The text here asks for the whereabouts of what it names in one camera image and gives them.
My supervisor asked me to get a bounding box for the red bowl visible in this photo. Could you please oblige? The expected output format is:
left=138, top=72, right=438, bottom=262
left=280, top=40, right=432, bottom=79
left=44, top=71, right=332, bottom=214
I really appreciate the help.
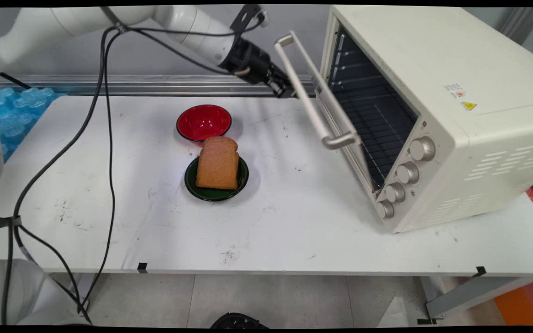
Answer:
left=176, top=105, right=232, bottom=142

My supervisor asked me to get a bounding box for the aluminium rail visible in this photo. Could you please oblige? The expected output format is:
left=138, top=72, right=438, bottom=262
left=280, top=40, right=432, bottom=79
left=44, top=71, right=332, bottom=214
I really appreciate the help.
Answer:
left=0, top=75, right=318, bottom=97

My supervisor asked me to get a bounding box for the cream toaster oven body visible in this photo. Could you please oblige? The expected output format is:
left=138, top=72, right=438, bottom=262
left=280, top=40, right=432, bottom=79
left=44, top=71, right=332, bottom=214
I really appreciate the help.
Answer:
left=315, top=6, right=533, bottom=234

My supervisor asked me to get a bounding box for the white table leg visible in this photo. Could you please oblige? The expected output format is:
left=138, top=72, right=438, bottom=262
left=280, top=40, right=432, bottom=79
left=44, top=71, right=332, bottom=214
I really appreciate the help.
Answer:
left=51, top=273, right=97, bottom=316

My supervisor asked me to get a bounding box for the orange box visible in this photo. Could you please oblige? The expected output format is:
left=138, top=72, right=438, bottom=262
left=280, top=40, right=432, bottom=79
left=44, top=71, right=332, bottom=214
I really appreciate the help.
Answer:
left=493, top=277, right=533, bottom=326

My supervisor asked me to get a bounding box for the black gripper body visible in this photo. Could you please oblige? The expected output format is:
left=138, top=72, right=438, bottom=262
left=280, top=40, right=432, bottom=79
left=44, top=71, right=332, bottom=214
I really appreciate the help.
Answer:
left=223, top=37, right=279, bottom=87

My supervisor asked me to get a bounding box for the grey table leg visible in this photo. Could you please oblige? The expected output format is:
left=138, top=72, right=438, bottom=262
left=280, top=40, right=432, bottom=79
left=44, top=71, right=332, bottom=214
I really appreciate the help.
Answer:
left=425, top=277, right=526, bottom=320

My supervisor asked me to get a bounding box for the dark green bowl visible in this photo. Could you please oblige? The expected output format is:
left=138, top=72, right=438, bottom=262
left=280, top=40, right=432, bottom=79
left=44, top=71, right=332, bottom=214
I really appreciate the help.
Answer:
left=184, top=155, right=249, bottom=202

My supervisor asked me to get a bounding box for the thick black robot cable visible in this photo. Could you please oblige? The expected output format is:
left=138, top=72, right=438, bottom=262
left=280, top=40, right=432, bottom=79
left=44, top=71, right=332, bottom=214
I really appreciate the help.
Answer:
left=0, top=25, right=251, bottom=325

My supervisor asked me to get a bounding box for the wire oven rack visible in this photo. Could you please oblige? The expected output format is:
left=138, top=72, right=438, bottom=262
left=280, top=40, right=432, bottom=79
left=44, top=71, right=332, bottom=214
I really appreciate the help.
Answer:
left=330, top=86, right=417, bottom=186

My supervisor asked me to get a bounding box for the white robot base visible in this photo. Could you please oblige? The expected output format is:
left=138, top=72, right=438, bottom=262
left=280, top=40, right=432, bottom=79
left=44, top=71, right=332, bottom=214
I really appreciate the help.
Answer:
left=0, top=259, right=89, bottom=326

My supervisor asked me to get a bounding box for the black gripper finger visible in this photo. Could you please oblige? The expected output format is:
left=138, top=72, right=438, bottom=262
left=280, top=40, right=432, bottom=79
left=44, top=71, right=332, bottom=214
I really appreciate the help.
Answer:
left=270, top=64, right=298, bottom=96
left=266, top=80, right=291, bottom=99

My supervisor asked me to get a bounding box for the brown bread slice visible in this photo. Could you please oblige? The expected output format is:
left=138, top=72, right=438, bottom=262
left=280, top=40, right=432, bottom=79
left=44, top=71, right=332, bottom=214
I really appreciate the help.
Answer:
left=196, top=136, right=240, bottom=191

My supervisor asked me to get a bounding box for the blue plastic packaging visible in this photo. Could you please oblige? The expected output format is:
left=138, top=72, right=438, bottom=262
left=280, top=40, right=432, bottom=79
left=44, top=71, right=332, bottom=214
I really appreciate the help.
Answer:
left=0, top=86, right=57, bottom=163

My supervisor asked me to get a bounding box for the black round object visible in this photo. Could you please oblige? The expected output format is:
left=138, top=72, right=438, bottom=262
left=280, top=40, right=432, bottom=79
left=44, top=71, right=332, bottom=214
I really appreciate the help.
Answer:
left=210, top=313, right=270, bottom=329

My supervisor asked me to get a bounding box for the cream glass oven door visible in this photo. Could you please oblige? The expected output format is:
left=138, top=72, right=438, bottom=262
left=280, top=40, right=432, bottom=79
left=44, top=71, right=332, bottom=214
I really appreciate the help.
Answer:
left=273, top=30, right=383, bottom=193

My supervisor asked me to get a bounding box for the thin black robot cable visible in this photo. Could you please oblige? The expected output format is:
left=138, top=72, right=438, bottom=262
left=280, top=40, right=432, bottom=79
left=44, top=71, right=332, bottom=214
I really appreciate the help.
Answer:
left=14, top=25, right=260, bottom=325

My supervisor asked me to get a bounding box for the large silver oven knob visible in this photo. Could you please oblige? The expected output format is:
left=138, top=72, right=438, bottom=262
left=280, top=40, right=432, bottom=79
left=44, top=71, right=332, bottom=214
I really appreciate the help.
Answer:
left=409, top=136, right=435, bottom=162

